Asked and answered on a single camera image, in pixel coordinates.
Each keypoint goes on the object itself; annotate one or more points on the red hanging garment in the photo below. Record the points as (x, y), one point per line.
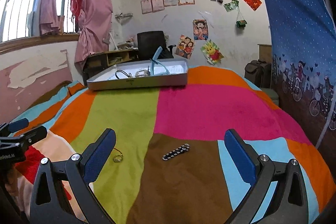
(76, 5)

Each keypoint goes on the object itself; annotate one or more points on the wooden window sill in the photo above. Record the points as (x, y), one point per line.
(36, 41)

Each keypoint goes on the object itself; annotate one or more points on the yellow bear poster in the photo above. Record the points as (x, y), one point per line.
(212, 53)

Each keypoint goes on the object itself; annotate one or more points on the dark suitcase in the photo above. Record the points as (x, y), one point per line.
(258, 73)

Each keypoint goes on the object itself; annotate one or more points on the black office chair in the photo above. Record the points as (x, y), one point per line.
(151, 43)

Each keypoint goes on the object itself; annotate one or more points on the anime character poster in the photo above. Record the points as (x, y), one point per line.
(200, 29)

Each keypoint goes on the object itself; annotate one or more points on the grey shallow tray box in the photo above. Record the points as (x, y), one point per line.
(141, 82)

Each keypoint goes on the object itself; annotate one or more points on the blue fabric wardrobe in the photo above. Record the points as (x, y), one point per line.
(296, 37)

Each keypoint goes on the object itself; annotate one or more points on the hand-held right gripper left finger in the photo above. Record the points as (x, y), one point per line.
(98, 158)

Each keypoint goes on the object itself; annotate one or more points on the dark wooden desk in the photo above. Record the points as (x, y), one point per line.
(105, 60)

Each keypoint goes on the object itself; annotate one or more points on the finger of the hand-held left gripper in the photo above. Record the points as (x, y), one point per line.
(32, 134)
(19, 124)

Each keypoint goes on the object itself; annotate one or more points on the black and white hair clip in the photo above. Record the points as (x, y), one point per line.
(176, 151)

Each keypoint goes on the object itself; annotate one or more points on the wooden cabinet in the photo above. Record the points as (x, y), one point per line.
(265, 52)

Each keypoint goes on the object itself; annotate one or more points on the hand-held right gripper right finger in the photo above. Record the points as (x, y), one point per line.
(240, 158)

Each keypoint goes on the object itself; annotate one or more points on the blue wrist watch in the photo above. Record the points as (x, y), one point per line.
(157, 62)

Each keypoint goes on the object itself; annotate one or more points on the red square paper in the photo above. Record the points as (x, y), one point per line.
(252, 1)

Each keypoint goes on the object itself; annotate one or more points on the large pink curtain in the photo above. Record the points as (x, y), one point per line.
(93, 8)

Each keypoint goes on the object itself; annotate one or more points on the cartoon family poster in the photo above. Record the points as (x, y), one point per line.
(185, 47)

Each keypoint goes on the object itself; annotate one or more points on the small green hanging bag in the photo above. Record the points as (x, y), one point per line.
(241, 23)

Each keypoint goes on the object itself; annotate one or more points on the colourful patchwork blanket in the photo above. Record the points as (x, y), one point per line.
(199, 113)

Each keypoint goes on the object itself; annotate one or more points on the green wall photos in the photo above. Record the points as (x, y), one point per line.
(231, 5)

